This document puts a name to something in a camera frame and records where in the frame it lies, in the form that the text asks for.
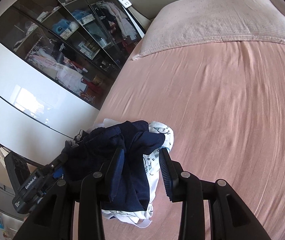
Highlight white wardrobe with glass doors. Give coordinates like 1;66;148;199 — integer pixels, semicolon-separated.
0;0;147;165

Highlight row of hanging clothes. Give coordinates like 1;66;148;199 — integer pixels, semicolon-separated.
92;1;143;40

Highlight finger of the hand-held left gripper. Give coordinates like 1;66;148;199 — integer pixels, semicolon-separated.
50;154;69;180

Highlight pink bed sheet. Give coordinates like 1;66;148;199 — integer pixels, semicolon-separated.
72;37;285;240

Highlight red gift bag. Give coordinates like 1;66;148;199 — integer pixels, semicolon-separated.
82;75;106;101

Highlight white bear print garment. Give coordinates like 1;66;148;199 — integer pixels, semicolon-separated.
101;120;175;229

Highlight grey padded headboard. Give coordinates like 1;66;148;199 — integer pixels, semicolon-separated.
115;0;273;34

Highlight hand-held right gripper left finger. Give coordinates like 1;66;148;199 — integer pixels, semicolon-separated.
15;147;125;240

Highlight navy striped shorts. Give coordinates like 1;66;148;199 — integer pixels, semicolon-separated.
62;120;167;212

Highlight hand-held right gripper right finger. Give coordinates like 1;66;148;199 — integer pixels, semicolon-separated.
158;149;270;240

